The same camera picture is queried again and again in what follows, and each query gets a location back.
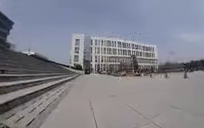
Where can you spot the row of concrete bollards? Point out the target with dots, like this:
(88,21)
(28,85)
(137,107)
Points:
(185,75)

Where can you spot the row of trees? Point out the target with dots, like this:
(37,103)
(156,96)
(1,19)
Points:
(196,65)

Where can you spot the tree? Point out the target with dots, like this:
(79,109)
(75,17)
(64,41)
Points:
(134,64)

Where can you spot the grey paved plaza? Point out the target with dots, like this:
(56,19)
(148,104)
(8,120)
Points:
(123,100)

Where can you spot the white building with many windows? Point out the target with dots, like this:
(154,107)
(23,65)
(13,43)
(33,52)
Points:
(116,53)

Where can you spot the wide grey stone steps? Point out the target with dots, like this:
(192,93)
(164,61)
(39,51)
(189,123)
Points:
(23,66)

